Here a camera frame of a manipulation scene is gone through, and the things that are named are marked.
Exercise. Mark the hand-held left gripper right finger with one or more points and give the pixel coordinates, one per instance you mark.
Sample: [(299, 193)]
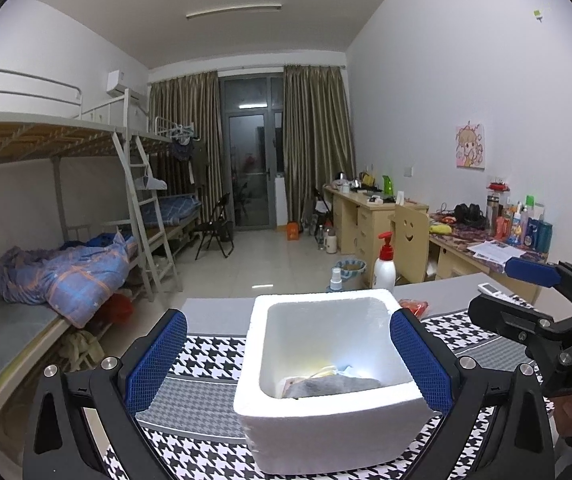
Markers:
[(418, 360)]

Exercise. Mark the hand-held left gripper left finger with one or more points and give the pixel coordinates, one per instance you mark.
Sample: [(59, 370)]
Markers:
[(158, 360)]

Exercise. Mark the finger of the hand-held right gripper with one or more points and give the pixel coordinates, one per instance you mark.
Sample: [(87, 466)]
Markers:
[(511, 320), (528, 270)]

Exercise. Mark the blue face mask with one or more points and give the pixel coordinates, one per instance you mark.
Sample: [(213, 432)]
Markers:
[(352, 369)]

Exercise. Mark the grey cloth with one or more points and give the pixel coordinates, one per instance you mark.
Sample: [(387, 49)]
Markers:
[(336, 386)]

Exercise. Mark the yellow foam net sleeve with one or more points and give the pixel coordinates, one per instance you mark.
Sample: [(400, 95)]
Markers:
[(323, 371)]

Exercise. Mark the white foam box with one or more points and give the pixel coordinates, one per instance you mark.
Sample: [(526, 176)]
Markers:
[(316, 320)]

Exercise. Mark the person's right hand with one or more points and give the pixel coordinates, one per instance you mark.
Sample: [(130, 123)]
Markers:
[(571, 415)]

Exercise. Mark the white remote control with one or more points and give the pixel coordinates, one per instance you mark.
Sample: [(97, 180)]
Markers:
[(491, 288)]

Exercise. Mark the printed paper sheets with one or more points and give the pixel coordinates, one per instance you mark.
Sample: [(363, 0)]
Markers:
[(493, 251)]

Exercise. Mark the houndstooth table mat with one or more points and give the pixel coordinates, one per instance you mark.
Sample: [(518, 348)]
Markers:
[(200, 355)]

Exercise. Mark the cluster of toiletry bottles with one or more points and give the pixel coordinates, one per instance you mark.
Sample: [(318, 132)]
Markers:
[(521, 225)]

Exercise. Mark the red snack packet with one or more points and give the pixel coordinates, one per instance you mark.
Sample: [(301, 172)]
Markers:
[(413, 306)]

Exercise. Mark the red cloth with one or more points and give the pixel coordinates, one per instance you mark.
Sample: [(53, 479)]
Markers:
[(115, 307)]

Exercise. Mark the desk with patterned cloth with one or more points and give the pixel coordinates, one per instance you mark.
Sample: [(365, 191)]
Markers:
[(458, 255)]

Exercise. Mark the pale yellow cloth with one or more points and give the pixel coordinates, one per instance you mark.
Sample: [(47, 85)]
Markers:
[(80, 350)]

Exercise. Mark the black headphones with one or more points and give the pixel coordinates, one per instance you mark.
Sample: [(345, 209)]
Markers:
[(468, 213)]

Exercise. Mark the white pump lotion bottle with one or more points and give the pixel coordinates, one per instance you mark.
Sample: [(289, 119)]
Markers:
[(385, 272)]

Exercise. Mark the trash bin with blue bag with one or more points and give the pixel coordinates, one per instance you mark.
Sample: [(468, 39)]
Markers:
[(351, 272)]

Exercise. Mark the small clear sanitizer bottle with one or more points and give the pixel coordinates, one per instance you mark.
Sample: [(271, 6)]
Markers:
[(336, 282)]

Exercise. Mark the blue checked quilt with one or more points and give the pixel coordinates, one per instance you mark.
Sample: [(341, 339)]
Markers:
[(75, 275)]

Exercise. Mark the wooden smiley chair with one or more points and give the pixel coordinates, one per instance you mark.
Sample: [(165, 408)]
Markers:
[(411, 240)]

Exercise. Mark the black folding chair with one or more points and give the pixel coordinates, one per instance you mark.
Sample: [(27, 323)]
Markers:
[(215, 230)]

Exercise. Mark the wooden desk with drawers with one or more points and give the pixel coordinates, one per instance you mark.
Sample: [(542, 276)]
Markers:
[(366, 225)]

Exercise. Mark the white thermos jug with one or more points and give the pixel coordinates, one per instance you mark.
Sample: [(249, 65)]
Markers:
[(332, 242)]

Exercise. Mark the blue checked bedsheet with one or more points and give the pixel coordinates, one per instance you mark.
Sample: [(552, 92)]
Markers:
[(178, 208)]

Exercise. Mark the bright green jug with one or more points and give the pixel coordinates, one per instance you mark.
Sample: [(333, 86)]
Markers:
[(388, 186)]

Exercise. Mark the orange container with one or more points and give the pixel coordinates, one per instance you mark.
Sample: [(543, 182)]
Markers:
[(293, 231)]

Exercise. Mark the silver kettle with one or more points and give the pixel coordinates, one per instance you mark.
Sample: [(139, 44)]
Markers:
[(345, 183)]

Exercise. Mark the dark hanging clothes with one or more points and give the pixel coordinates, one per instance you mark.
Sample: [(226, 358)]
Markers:
[(190, 157)]

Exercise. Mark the glass balcony door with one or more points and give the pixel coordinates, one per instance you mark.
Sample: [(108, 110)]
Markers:
[(253, 160)]

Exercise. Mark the brown curtain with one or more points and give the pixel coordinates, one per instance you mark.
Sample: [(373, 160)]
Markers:
[(185, 135), (318, 135)]

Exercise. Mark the white metal bunk bed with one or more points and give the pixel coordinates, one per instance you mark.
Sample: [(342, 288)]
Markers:
[(40, 135)]

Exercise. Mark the white air conditioner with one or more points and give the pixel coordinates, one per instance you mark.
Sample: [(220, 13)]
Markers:
[(125, 82)]

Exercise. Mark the ceiling tube lamp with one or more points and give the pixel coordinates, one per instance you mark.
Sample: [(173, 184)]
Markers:
[(233, 11)]

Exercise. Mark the pink cartoon wall poster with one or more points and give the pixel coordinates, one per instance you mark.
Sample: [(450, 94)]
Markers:
[(471, 146)]

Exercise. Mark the green wall hook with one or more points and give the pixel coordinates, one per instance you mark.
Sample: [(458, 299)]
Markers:
[(537, 14)]

